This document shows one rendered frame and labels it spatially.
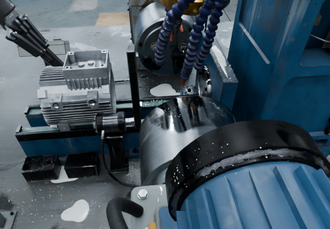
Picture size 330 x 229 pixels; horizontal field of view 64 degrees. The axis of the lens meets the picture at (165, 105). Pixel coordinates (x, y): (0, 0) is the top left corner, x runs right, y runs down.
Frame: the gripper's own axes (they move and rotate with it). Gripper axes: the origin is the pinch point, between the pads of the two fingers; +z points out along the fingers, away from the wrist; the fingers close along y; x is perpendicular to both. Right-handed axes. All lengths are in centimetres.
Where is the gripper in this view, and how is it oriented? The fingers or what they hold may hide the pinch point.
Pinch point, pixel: (52, 59)
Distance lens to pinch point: 89.8
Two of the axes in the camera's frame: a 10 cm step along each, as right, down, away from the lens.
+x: -8.6, 4.3, 2.7
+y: -1.0, -6.6, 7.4
